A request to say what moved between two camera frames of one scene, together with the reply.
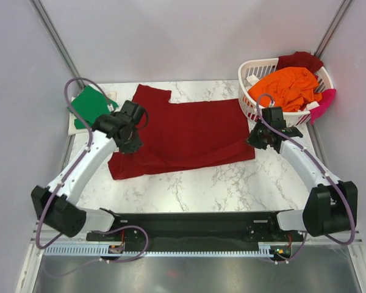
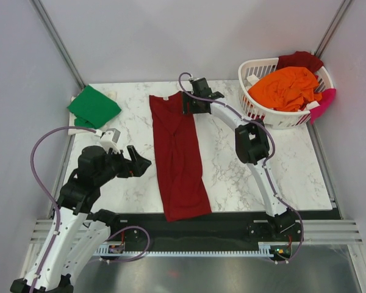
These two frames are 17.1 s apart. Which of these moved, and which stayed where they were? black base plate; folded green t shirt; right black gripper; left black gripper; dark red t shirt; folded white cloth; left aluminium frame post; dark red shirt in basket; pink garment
Moved: right black gripper; left black gripper; dark red t shirt
Stayed: pink garment; dark red shirt in basket; folded green t shirt; folded white cloth; left aluminium frame post; black base plate
